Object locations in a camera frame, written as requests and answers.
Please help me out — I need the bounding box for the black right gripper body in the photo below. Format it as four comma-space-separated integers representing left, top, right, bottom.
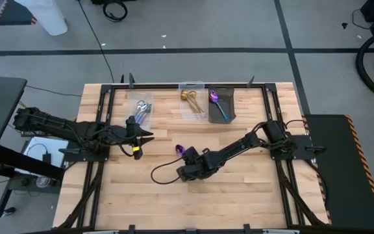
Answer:
176, 161, 209, 182

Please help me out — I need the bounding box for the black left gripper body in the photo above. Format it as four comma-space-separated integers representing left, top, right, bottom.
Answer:
121, 115, 142, 146

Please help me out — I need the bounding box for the silver spoon lilac handle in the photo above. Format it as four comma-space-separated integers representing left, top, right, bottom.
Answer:
141, 103, 153, 126
137, 101, 148, 125
134, 99, 145, 124
133, 100, 149, 126

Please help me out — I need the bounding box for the gold spoon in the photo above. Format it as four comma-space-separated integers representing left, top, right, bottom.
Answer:
180, 90, 199, 114
190, 91, 206, 114
188, 90, 205, 114

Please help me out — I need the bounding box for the wooden spoon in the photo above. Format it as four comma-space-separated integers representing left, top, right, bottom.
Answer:
182, 90, 204, 114

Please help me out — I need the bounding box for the large frosted plastic bin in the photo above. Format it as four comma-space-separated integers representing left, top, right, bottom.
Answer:
127, 92, 156, 127

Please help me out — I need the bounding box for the small clear plastic bin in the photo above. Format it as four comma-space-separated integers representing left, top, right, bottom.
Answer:
178, 81, 206, 120

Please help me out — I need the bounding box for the white sheet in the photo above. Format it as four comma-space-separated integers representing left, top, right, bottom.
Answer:
23, 136, 69, 176

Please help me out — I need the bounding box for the grey plastic bin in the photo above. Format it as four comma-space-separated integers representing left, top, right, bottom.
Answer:
207, 84, 237, 125

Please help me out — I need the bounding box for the white plastic container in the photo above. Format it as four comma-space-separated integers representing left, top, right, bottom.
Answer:
13, 0, 68, 36

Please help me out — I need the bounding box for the black hazard-striped platform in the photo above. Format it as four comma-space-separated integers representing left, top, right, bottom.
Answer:
305, 113, 374, 230

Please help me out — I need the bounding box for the black hazard-striped mat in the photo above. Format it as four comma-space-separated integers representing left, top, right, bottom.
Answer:
0, 0, 38, 26

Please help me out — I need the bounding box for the black cable with yellow tag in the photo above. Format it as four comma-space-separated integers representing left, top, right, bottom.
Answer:
118, 141, 144, 161

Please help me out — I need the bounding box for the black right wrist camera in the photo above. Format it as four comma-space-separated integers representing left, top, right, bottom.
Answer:
182, 146, 201, 164

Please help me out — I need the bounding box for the thick black gripper cable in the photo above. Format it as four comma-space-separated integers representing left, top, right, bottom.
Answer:
150, 158, 183, 185

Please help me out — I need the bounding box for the black aluminium table frame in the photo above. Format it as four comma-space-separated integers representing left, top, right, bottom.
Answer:
56, 83, 329, 234

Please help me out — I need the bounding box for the black floor cable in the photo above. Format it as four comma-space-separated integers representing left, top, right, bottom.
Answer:
26, 84, 83, 98
76, 0, 116, 84

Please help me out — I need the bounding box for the black cable coil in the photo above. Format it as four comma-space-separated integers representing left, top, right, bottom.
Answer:
102, 0, 129, 23

